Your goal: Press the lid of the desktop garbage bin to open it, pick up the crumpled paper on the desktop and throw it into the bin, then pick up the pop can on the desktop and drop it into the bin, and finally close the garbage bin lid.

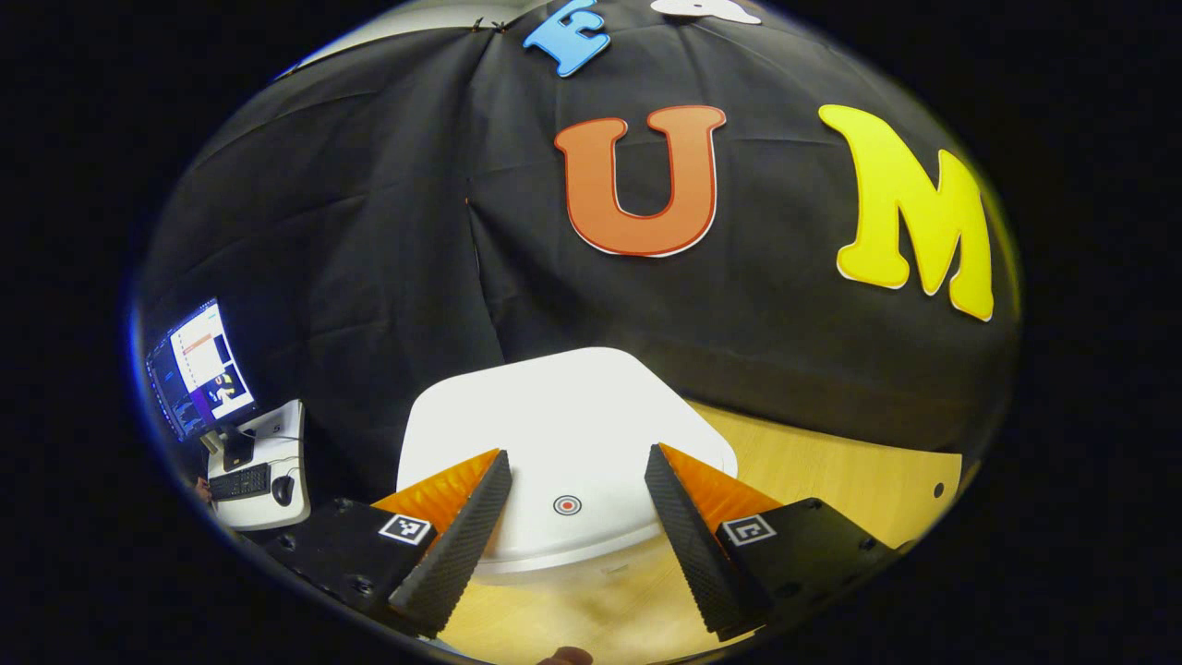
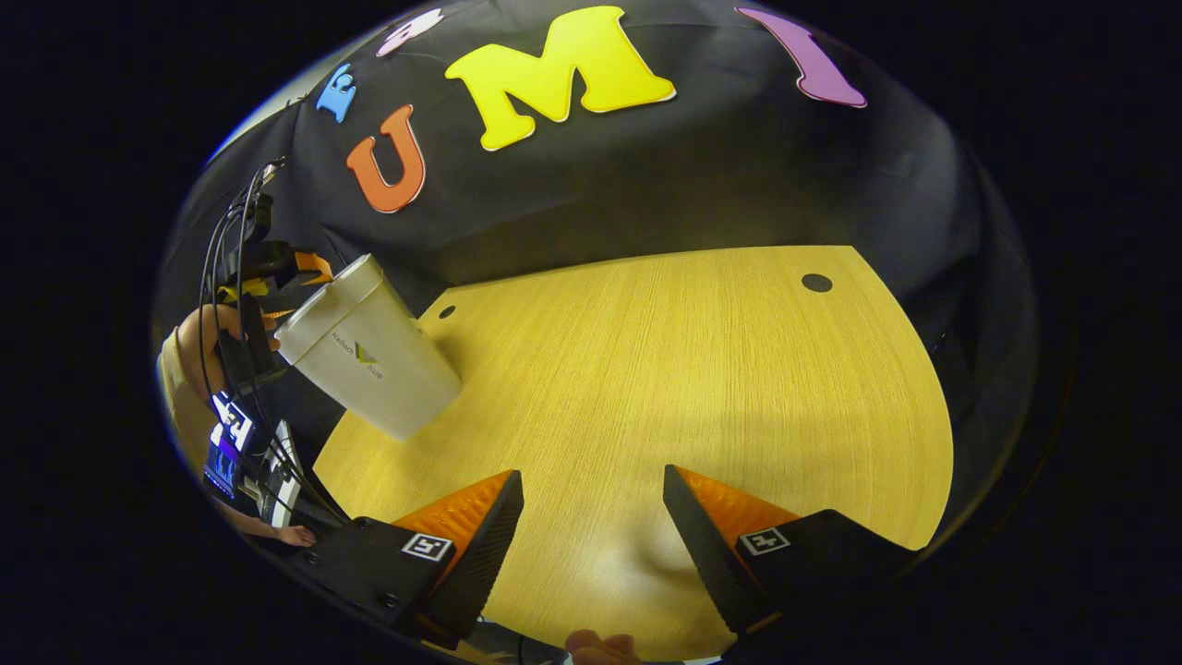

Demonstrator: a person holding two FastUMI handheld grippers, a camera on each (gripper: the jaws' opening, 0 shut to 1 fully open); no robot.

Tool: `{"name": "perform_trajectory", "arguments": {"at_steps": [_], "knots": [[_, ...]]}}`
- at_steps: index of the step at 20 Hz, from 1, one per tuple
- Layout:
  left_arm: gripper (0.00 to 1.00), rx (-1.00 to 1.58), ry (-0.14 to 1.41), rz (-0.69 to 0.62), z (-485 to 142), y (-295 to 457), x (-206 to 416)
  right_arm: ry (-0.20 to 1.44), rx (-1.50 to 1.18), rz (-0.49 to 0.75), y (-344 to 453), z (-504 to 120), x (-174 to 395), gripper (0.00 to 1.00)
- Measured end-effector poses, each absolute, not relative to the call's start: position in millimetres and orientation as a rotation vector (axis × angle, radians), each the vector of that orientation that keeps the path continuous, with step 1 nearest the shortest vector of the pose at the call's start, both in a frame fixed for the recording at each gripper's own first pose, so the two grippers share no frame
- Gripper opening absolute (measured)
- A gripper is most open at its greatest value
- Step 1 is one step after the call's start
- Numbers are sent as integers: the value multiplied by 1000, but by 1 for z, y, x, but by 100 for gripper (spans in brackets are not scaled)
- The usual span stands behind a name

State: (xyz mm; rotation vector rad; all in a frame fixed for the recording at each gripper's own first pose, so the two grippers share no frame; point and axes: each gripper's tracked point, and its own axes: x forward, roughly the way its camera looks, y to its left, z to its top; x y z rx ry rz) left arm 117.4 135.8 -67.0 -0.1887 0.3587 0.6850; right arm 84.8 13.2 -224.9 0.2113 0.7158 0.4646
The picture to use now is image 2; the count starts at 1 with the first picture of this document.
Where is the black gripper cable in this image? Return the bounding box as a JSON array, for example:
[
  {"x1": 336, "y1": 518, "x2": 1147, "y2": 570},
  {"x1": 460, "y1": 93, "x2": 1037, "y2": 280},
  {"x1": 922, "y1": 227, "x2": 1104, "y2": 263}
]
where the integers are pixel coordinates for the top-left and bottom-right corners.
[{"x1": 197, "y1": 159, "x2": 320, "y2": 518}]

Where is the wooden desktop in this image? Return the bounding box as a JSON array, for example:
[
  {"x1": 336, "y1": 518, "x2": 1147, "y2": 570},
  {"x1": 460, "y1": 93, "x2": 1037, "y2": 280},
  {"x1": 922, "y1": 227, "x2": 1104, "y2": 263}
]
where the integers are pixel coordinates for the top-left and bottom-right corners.
[{"x1": 312, "y1": 245, "x2": 955, "y2": 662}]

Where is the computer monitor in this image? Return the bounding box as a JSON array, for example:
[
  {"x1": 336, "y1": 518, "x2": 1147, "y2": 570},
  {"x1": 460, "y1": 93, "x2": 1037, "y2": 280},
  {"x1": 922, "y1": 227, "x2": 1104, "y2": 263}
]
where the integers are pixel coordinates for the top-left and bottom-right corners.
[{"x1": 203, "y1": 393, "x2": 255, "y2": 500}]

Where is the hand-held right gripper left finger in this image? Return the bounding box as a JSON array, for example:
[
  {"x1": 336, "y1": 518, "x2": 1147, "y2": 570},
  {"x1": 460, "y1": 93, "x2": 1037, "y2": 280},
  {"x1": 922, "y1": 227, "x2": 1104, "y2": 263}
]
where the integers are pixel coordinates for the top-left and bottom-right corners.
[{"x1": 300, "y1": 469, "x2": 525, "y2": 650}]

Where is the silver laptop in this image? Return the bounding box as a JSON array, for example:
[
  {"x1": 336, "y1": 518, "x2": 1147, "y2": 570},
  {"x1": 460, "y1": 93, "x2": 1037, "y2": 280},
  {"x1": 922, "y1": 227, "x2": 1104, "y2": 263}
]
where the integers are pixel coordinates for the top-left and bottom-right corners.
[{"x1": 257, "y1": 420, "x2": 306, "y2": 527}]

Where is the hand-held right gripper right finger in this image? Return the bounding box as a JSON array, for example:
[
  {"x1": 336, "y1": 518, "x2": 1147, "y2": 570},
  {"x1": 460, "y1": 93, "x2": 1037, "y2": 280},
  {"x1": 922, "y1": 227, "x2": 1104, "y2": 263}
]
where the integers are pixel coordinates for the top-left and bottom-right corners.
[{"x1": 662, "y1": 465, "x2": 924, "y2": 638}]

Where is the person's beige shirt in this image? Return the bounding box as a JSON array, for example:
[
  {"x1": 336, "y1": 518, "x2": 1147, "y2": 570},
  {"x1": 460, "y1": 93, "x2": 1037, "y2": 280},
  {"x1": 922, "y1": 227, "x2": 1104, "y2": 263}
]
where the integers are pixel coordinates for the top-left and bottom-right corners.
[{"x1": 159, "y1": 331, "x2": 221, "y2": 474}]

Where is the white desktop garbage bin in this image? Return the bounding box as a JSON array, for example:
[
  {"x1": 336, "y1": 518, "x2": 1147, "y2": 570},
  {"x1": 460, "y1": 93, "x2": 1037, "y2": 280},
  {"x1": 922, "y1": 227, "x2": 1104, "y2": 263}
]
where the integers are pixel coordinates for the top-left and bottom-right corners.
[{"x1": 274, "y1": 254, "x2": 464, "y2": 441}]

